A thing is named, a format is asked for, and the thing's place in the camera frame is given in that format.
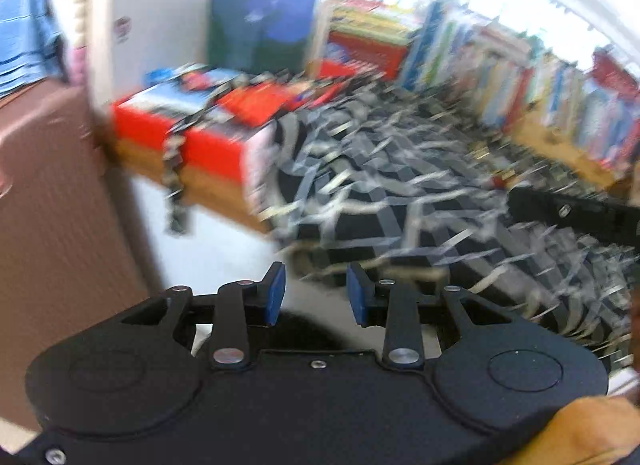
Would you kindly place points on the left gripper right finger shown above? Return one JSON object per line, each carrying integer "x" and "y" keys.
{"x": 391, "y": 305}

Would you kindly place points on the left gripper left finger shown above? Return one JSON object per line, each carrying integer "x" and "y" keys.
{"x": 239, "y": 305}

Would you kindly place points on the row of upright books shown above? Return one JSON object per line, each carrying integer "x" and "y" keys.
{"x": 500, "y": 76}

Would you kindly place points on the stack of flat books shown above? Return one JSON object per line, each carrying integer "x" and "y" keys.
{"x": 373, "y": 20}

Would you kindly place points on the person's right hand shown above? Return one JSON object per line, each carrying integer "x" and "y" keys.
{"x": 590, "y": 430}

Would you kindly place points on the black trash bin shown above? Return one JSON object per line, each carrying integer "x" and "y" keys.
{"x": 296, "y": 333}

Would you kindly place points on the wooden drawer shelf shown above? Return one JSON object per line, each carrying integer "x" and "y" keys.
{"x": 549, "y": 143}

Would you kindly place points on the black white patterned cloth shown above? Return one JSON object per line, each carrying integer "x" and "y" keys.
{"x": 374, "y": 179}

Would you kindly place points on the red box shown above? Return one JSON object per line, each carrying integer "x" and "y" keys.
{"x": 219, "y": 121}

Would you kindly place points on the pink suitcase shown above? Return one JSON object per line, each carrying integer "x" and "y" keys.
{"x": 65, "y": 264}

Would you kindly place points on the red plastic basket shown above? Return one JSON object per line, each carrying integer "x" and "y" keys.
{"x": 387, "y": 57}

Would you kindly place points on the large blue book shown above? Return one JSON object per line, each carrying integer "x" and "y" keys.
{"x": 255, "y": 36}

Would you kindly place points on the blue towel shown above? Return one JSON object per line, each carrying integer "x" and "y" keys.
{"x": 31, "y": 44}

